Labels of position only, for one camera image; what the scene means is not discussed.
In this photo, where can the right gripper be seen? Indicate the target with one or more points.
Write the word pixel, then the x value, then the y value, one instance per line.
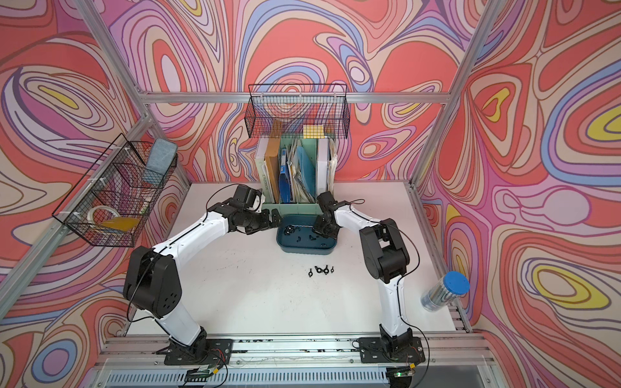
pixel 316 228

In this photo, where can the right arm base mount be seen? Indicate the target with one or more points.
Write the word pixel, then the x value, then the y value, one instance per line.
pixel 376 350

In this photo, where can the black wire basket wall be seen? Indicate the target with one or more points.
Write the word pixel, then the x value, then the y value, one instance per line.
pixel 281 109
pixel 118 178

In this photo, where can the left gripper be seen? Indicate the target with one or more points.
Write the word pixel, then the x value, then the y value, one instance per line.
pixel 266 222

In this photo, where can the white tape roll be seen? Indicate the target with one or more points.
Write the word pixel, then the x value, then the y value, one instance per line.
pixel 101 213

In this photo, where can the yellow pad in basket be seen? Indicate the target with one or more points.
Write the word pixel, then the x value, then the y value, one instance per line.
pixel 121 224

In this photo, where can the black wire basket left wall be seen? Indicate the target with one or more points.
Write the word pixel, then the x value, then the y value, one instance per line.
pixel 118 178

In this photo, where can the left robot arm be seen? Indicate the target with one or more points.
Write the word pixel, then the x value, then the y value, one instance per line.
pixel 153 280

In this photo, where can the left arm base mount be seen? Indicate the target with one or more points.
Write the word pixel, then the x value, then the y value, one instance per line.
pixel 202 352

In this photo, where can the brown folder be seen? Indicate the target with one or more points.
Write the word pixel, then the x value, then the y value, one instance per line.
pixel 272 160

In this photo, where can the mint green file organizer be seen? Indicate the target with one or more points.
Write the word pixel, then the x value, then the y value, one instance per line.
pixel 300 155

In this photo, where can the aluminium front rail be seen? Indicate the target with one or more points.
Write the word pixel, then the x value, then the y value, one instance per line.
pixel 445 359

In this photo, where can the blue folder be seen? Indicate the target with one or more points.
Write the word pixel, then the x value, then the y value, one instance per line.
pixel 285 185

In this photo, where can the blue lid clear jar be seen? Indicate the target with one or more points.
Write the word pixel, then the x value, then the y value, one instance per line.
pixel 451 286

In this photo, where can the white binder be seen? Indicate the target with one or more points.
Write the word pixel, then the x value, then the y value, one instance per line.
pixel 322 159

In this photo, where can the yellow sticky note pad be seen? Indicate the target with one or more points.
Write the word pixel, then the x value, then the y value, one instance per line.
pixel 313 131

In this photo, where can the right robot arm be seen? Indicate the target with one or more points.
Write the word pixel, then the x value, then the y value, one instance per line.
pixel 386 259

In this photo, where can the black wire basket back wall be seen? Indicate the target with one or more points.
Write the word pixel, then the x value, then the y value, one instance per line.
pixel 281 109

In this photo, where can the grey blue sponge block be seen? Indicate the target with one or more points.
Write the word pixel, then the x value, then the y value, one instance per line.
pixel 161 156

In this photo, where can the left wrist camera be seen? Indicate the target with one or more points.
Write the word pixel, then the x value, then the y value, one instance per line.
pixel 247 198

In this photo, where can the teal plastic storage tray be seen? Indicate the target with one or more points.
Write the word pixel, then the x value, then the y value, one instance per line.
pixel 303 240

